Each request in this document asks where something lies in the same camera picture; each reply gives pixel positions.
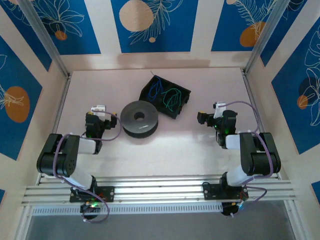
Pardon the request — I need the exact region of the grey perforated cable spool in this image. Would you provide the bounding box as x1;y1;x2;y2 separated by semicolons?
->
119;100;160;140

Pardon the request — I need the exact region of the black plastic tray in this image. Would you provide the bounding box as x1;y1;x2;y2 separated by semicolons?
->
138;74;192;120

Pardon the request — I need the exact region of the green cable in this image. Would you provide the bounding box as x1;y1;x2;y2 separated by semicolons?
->
161;87;182;112

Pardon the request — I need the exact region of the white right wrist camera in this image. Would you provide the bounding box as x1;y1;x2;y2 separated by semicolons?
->
213;101;228;119

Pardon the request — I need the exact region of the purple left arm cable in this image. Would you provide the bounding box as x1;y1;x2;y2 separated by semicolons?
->
53;111;124;224

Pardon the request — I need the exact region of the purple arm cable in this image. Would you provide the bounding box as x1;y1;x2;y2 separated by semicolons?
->
222;100;275;208
53;111;124;224

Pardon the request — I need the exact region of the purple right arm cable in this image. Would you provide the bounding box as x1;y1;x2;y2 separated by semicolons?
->
222;100;275;208

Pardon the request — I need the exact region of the aluminium table side rail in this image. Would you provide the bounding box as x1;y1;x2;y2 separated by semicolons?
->
241;69;282;181
36;73;73;186

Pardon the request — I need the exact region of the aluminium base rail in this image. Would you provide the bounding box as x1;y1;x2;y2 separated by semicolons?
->
21;174;298;208

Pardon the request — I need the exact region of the aluminium frame post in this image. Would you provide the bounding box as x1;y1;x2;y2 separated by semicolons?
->
18;0;71;78
243;0;293;75

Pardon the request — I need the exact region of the white slotted cable duct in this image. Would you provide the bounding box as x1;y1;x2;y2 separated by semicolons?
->
31;202;224;216

